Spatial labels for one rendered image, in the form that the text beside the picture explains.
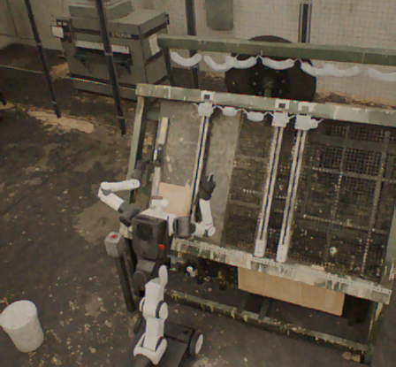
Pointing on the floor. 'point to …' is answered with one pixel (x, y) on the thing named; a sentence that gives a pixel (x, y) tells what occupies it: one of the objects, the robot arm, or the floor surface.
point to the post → (125, 284)
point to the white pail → (23, 325)
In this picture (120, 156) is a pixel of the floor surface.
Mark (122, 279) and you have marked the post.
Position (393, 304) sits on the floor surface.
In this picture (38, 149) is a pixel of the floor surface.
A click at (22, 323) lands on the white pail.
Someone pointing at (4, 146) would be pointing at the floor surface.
